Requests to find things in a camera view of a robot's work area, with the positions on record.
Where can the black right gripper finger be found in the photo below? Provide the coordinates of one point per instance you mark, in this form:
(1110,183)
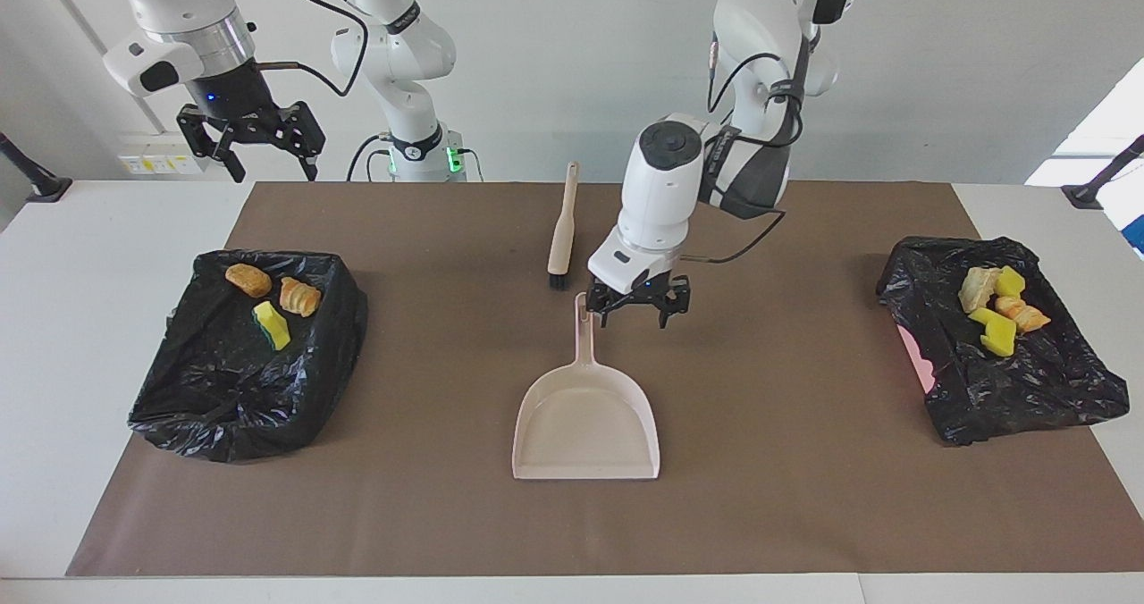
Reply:
(210,144)
(304,139)

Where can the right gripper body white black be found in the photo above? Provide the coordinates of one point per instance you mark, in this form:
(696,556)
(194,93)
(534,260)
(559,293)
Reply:
(188,63)

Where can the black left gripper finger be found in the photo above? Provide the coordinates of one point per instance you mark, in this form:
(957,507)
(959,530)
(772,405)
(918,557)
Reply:
(675,300)
(603,305)

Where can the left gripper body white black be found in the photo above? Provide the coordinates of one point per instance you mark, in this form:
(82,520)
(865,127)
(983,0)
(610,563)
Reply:
(635,260)

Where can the beige hand brush black bristles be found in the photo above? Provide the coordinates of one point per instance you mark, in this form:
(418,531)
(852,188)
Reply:
(563,229)

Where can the beige plastic dustpan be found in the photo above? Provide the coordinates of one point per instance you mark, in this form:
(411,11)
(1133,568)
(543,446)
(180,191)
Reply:
(585,425)

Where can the brown toy bread roll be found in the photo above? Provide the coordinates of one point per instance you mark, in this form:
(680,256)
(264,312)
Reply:
(248,281)

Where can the toy croissant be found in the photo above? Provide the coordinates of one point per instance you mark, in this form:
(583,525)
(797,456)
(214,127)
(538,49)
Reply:
(299,297)
(1023,315)

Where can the yellow green scouring sponge piece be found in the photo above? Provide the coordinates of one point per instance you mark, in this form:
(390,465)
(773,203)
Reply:
(273,327)
(1011,281)
(996,331)

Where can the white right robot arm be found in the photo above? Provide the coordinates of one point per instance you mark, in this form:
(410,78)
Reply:
(393,50)

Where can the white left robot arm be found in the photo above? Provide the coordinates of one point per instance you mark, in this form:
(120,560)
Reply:
(760,14)

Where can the pink plastic bin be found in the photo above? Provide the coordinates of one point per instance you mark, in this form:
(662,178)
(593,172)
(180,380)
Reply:
(913,354)

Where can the black plastic trash bag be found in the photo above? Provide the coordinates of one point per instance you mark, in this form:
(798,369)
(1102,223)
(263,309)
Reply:
(1028,390)
(232,390)

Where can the black clamp stand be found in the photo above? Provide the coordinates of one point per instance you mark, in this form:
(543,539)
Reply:
(1086,195)
(45,188)

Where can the brown table mat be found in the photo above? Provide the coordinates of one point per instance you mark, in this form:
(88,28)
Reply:
(572,532)

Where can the blue panel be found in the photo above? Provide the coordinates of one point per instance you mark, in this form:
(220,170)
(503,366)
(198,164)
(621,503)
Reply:
(1138,238)

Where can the white wall socket box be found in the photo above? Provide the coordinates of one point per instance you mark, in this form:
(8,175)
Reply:
(147,164)

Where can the grey wall conduit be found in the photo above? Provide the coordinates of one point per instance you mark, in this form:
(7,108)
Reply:
(68,1)

